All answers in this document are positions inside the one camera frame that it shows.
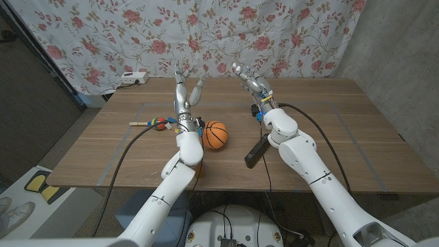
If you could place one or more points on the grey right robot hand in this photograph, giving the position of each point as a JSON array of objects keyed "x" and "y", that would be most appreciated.
[{"x": 260, "y": 89}]

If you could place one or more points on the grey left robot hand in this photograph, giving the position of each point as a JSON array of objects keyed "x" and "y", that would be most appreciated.
[{"x": 181, "y": 103}]

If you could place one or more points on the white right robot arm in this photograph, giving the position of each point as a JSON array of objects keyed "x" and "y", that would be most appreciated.
[{"x": 308, "y": 171}]

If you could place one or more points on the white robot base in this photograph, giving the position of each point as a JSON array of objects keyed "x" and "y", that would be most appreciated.
[{"x": 236, "y": 223}]

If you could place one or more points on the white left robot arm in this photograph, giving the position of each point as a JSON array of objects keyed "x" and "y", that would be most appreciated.
[{"x": 171, "y": 192}]

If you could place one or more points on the black TV remote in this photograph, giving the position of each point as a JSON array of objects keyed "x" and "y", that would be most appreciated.
[{"x": 255, "y": 154}]

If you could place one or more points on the colourful wooden maraca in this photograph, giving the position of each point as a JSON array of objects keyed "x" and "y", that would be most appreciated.
[{"x": 157, "y": 121}]

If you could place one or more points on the orange basketball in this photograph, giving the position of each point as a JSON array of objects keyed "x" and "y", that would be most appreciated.
[{"x": 216, "y": 134}]

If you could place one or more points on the white power strip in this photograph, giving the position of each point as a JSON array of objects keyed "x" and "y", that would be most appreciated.
[{"x": 134, "y": 78}]

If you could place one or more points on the floral cloth backdrop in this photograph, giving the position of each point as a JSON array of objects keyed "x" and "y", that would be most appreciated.
[{"x": 205, "y": 34}]

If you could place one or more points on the dark perforated panel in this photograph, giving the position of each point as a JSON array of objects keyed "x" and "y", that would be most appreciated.
[{"x": 34, "y": 103}]

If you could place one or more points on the black power adapter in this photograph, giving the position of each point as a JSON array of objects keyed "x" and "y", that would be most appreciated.
[{"x": 303, "y": 241}]

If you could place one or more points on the white shoe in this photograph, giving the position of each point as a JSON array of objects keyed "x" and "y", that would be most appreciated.
[
  {"x": 4, "y": 204},
  {"x": 19, "y": 214}
]

